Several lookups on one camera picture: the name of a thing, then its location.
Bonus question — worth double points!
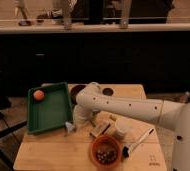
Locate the orange ball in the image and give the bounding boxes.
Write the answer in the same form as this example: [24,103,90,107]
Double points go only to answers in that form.
[33,90,44,101]

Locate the dark brown bowl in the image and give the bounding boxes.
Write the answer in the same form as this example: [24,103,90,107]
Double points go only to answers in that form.
[70,84,85,104]

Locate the small dark cup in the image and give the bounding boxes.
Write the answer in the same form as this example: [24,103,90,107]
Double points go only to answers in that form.
[102,88,114,96]

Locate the white cup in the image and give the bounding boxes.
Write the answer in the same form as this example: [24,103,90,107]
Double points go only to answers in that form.
[115,118,131,139]

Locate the orange bowl with beads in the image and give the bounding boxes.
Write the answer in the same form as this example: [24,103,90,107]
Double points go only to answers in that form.
[90,135,121,169]

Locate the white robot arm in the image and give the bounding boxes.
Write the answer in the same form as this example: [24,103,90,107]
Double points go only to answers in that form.
[71,82,190,171]

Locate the white towel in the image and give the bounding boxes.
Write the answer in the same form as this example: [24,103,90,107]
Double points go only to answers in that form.
[65,122,76,133]

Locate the green plastic tray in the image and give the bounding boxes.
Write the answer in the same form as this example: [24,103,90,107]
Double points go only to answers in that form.
[27,82,73,134]

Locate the wooden block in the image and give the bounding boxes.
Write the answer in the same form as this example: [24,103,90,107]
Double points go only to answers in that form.
[90,122,110,137]

